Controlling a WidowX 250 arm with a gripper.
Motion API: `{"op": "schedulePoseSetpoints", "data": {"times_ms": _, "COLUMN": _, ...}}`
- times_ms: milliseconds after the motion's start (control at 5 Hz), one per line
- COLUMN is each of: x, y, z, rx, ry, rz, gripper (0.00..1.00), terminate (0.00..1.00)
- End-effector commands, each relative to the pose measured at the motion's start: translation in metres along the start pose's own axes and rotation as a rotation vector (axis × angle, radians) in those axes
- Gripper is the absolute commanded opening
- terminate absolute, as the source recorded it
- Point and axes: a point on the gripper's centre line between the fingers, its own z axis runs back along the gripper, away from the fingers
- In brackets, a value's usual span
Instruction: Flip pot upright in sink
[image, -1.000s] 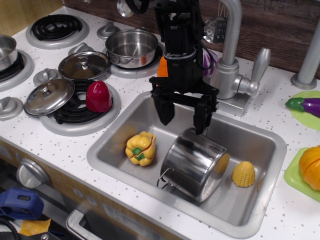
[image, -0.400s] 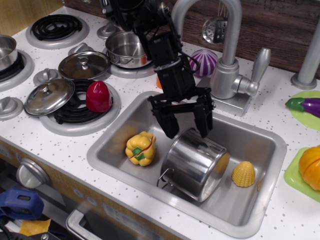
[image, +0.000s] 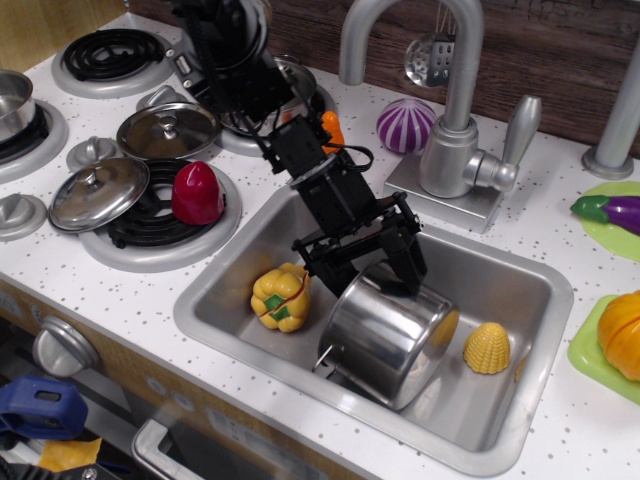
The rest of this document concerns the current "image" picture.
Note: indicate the steel pot lid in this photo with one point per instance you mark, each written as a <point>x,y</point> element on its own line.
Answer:
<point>173,130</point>
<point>98,194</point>

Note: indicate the steel pot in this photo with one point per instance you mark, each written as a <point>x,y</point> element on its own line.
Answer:
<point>386,340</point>
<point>18,107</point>
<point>266,92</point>

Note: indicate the purple toy eggplant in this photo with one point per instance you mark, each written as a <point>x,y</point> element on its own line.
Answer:
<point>621,211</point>

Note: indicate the orange toy pumpkin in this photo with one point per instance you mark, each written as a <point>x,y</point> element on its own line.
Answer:
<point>618,334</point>

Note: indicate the steel pot on burner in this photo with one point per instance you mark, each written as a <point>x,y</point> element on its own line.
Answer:
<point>266,92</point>

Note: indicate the silver oven door handle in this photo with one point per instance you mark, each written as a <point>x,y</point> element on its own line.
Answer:
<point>146,451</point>

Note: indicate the grey countertop knob left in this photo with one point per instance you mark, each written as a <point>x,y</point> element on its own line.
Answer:
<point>21,215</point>

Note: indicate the black coil burner rear left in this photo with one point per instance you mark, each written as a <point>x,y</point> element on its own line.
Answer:
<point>111,54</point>

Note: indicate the grey countertop knob centre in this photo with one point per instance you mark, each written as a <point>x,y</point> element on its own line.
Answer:
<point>163,96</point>

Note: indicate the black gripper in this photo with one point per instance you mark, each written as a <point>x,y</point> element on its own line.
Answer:
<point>352,223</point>

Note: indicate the grey countertop knob middle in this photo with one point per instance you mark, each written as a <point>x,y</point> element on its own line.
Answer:
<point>91,151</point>

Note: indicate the grey countertop knob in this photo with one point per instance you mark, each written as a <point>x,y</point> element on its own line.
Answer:
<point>163,96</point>
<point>91,151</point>
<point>21,215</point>

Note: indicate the grey pole with base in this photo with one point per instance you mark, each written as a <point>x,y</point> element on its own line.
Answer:
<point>611,158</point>

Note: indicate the yellow toy corn piece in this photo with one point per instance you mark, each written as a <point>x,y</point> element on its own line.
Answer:
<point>487,349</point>

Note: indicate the hanging steel ladle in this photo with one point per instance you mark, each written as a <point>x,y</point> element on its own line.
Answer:
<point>417,59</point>

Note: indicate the red toy pepper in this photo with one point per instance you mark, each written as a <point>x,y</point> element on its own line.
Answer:
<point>197,198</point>

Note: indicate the light green plate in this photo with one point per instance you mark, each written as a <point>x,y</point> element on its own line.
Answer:
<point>611,237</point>

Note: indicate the orange toy carrot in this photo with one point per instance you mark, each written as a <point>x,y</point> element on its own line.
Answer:
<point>332,127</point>

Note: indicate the hanging steel slotted spatula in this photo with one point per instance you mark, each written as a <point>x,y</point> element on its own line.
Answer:
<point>442,49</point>

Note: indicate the black coil burner front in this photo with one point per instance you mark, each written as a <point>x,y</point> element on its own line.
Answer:
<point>151,222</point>

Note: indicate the grey stove knob front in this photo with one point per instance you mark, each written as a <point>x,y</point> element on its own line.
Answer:
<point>62,351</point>

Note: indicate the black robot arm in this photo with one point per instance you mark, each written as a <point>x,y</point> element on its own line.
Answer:
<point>223,34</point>

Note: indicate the purple striped toy onion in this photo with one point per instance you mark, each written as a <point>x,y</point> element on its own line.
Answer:
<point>404,125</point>

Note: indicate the stainless steel sink basin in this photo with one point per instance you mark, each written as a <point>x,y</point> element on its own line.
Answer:
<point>474,423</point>

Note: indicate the steel pot lid front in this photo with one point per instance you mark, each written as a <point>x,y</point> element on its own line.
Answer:
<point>98,194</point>

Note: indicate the yellow cloth scrap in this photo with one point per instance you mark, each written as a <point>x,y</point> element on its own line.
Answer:
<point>62,455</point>

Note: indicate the black coil burner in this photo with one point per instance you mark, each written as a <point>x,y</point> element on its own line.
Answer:
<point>151,222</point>
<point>111,54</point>

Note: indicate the blue clamp tool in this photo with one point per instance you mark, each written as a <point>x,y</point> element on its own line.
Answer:
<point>40,408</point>

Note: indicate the silver toy faucet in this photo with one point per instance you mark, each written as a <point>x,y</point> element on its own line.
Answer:
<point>453,180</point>

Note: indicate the steel pot lid rear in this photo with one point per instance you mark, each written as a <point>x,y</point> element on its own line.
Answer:
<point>173,130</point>

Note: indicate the yellow toy bell pepper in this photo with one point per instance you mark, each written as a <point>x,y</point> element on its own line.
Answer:
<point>281,298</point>

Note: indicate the green cutting board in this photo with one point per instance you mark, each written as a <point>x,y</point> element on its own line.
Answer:
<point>587,357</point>

